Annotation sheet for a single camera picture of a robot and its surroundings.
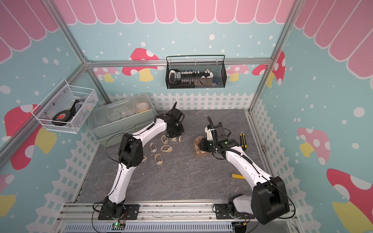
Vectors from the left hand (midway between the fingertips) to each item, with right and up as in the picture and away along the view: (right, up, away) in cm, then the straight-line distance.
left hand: (182, 135), depth 98 cm
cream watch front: (-19, -10, -2) cm, 21 cm away
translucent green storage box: (-45, +10, -9) cm, 47 cm away
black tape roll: (-57, +10, -29) cm, 64 cm away
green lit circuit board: (-31, -44, -26) cm, 60 cm away
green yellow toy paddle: (+33, -23, -15) cm, 43 cm away
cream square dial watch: (-5, -3, +2) cm, 7 cm away
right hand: (+11, -4, -15) cm, 19 cm away
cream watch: (-11, -4, +1) cm, 11 cm away
